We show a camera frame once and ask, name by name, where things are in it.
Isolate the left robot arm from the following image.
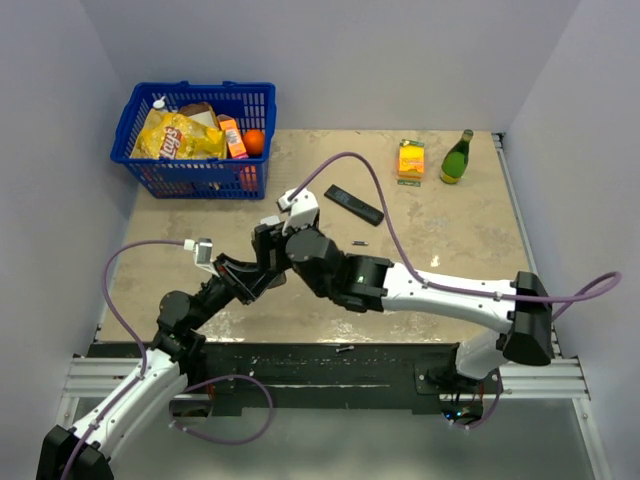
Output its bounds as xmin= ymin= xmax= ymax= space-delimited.
xmin=36 ymin=254 xmax=291 ymax=479

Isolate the white bottle cap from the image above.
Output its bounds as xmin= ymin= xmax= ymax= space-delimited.
xmin=152 ymin=96 xmax=167 ymax=111

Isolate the white remote control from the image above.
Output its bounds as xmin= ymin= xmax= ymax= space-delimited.
xmin=260 ymin=215 xmax=281 ymax=226

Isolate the grey remote control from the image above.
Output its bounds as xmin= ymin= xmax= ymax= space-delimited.
xmin=268 ymin=272 xmax=287 ymax=289

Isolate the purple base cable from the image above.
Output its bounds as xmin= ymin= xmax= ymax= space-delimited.
xmin=168 ymin=374 xmax=276 ymax=445
xmin=447 ymin=372 xmax=505 ymax=430

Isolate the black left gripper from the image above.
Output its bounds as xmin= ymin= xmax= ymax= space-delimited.
xmin=189 ymin=253 xmax=280 ymax=330

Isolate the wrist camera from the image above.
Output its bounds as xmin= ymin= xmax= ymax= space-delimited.
xmin=277 ymin=188 xmax=319 ymax=236
xmin=183 ymin=238 xmax=215 ymax=274

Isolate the black remote control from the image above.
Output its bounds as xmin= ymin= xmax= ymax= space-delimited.
xmin=324 ymin=185 xmax=384 ymax=226

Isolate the blue plastic shopping basket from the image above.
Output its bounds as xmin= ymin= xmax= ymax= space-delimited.
xmin=110 ymin=81 xmax=277 ymax=199

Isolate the orange juice carton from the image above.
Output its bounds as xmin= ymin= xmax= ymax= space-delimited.
xmin=217 ymin=114 xmax=249 ymax=159

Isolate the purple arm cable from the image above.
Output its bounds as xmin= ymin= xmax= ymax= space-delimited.
xmin=294 ymin=152 xmax=623 ymax=321
xmin=62 ymin=238 xmax=187 ymax=480

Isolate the yellow orange sponge pack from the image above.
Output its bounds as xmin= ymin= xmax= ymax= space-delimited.
xmin=396 ymin=139 xmax=425 ymax=187

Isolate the orange fruit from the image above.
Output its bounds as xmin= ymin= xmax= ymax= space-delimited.
xmin=243 ymin=129 xmax=265 ymax=157

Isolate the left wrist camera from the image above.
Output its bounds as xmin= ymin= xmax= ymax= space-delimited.
xmin=183 ymin=238 xmax=215 ymax=274

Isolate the green glass bottle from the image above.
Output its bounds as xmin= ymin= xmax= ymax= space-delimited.
xmin=440 ymin=129 xmax=474 ymax=184

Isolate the yellow chips bag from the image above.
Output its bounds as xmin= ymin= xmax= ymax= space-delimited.
xmin=130 ymin=110 xmax=226 ymax=161

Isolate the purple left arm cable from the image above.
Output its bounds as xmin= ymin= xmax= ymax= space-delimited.
xmin=62 ymin=238 xmax=187 ymax=480

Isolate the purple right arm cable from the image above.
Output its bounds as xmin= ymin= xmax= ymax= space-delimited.
xmin=294 ymin=152 xmax=623 ymax=321

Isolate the aluminium rail frame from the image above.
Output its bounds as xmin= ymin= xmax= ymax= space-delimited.
xmin=37 ymin=132 xmax=614 ymax=480

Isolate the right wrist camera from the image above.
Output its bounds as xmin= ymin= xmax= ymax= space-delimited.
xmin=277 ymin=188 xmax=319 ymax=236

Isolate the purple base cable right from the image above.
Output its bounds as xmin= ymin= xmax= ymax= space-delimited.
xmin=447 ymin=372 xmax=505 ymax=430

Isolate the brown bread bag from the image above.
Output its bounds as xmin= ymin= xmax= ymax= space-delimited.
xmin=178 ymin=102 xmax=220 ymax=130

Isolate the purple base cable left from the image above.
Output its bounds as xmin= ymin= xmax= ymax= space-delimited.
xmin=168 ymin=374 xmax=276 ymax=445

